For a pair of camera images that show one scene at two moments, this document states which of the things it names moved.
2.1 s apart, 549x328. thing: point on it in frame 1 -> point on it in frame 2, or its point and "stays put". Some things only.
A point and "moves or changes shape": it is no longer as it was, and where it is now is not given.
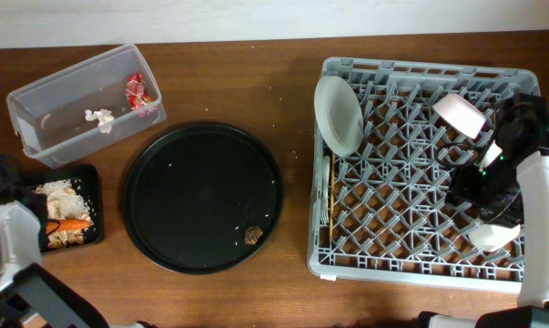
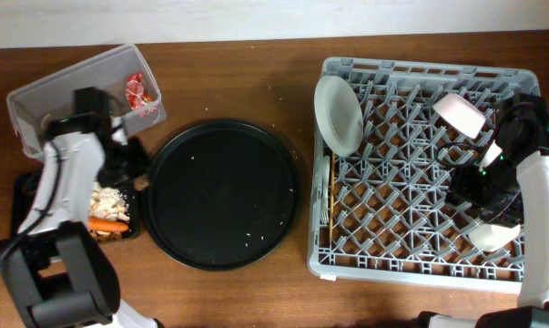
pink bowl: (460, 116) stays put
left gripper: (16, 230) -> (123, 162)
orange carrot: (56, 225) moves or changes shape
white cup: (491, 238) stays put
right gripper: (505, 214) stays put
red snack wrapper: (135, 89) stays put
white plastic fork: (324, 216) stays put
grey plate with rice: (338, 115) stays put
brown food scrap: (252, 234) -> (140, 182)
